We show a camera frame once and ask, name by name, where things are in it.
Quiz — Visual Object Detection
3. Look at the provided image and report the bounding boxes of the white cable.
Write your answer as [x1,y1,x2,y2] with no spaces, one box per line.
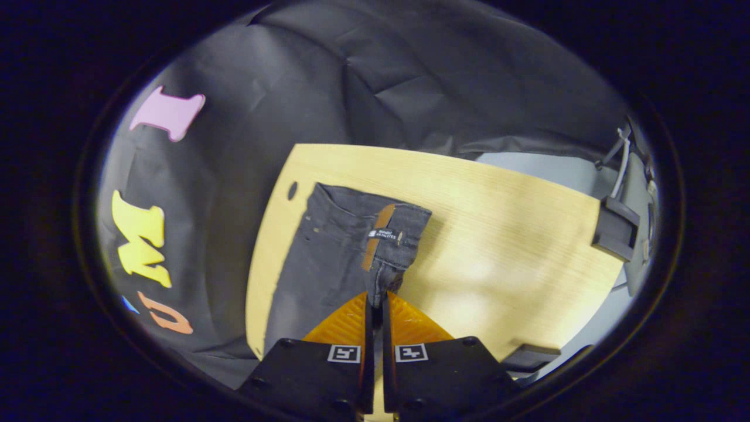
[596,126,633,200]

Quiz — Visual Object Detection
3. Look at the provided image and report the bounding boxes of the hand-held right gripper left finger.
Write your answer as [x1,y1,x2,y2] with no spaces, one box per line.
[237,291,376,422]

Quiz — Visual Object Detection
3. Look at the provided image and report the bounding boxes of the black table clamp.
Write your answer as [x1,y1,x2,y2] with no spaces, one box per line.
[591,196,641,262]
[500,344,562,373]

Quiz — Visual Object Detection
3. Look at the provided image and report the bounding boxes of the black backdrop cloth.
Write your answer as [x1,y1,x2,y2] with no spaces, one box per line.
[94,0,636,390]

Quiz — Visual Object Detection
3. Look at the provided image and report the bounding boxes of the grey stand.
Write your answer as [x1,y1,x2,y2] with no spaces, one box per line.
[620,151,658,297]

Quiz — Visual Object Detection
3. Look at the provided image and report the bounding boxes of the black jeans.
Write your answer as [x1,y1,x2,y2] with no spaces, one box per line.
[264,182,433,356]

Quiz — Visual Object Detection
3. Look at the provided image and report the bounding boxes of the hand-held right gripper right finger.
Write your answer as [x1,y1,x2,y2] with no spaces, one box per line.
[381,291,523,422]

